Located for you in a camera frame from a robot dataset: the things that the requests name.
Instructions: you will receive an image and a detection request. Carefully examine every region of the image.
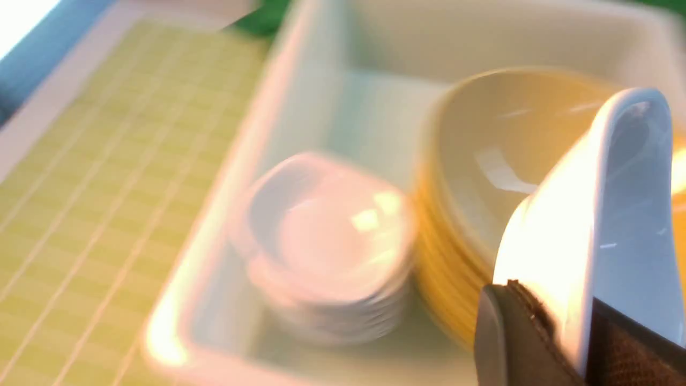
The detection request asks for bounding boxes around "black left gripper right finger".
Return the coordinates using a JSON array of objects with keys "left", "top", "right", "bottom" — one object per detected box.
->
[{"left": 585, "top": 298, "right": 685, "bottom": 385}]

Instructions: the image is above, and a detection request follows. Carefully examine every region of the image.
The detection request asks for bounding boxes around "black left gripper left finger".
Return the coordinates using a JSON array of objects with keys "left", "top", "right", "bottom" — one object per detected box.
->
[{"left": 474, "top": 280, "right": 586, "bottom": 385}]

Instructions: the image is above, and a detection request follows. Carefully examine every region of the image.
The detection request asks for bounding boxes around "white square dish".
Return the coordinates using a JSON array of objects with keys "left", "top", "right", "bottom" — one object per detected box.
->
[{"left": 493, "top": 88, "right": 684, "bottom": 375}]

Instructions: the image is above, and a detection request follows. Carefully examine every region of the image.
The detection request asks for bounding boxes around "stack of tan noodle bowls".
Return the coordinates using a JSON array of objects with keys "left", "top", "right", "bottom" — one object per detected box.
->
[{"left": 416, "top": 68, "right": 684, "bottom": 350}]

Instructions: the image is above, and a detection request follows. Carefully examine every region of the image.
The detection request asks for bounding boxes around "stack of white dishes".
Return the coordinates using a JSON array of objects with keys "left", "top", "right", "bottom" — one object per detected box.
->
[{"left": 230, "top": 152, "right": 416, "bottom": 345}]

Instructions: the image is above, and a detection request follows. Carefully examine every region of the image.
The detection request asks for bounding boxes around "large white plastic tub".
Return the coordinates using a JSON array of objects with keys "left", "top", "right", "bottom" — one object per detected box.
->
[{"left": 144, "top": 1, "right": 684, "bottom": 385}]

